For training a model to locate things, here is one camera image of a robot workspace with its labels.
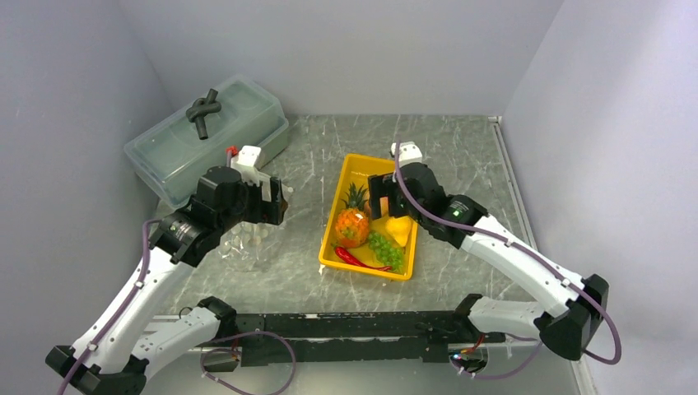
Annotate clear zip top bag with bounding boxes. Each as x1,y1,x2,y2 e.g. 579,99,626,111
216,220,287,272

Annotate yellow plastic tray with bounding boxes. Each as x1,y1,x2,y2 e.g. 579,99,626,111
319,154,417,281

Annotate toy pineapple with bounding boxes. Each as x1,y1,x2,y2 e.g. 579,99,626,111
333,183,370,249

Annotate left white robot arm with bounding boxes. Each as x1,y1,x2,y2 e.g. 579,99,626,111
45,166,288,394

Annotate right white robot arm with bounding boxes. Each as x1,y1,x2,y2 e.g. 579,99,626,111
368,163,610,360

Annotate yellow toy pear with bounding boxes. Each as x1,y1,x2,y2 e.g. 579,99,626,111
385,216,413,248

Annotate clear lidded storage box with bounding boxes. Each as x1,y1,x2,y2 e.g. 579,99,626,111
124,75,289,208

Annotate green toy grapes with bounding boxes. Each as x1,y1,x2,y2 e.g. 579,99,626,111
367,231,404,273

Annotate black knotted foam tube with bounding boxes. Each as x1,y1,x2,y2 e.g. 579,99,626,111
185,89,222,141

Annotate red toy chili pepper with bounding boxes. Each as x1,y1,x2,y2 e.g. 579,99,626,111
334,246,393,272

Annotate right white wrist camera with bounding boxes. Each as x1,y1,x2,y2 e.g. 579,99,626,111
390,142,423,167

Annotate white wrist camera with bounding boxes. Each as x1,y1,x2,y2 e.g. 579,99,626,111
390,142,423,167
226,145,271,187

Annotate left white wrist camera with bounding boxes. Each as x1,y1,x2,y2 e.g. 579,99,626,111
226,145,271,187

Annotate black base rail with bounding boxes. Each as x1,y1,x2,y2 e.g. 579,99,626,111
203,311,505,367

